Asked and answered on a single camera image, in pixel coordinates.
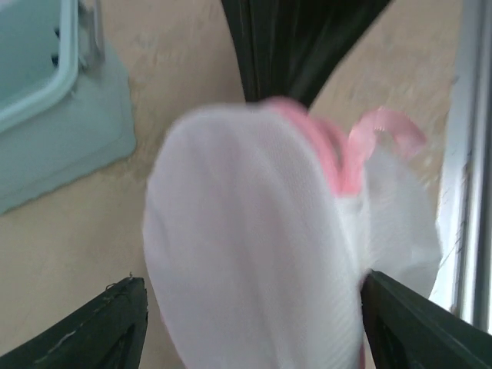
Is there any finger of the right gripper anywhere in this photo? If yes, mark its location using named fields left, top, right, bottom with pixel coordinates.
left=221, top=0, right=390, bottom=108

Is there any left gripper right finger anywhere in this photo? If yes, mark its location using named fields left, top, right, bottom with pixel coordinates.
left=361, top=271, right=491, bottom=369

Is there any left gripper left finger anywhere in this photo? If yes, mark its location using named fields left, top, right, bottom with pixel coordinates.
left=1, top=276, right=148, bottom=369

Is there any white mesh laundry bag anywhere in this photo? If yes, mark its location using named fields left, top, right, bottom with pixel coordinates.
left=143, top=98, right=441, bottom=368

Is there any teal plastic bin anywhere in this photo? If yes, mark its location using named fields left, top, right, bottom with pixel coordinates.
left=1, top=1, right=136, bottom=212

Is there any aluminium rail frame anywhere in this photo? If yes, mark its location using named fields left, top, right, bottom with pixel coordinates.
left=431, top=1, right=491, bottom=332

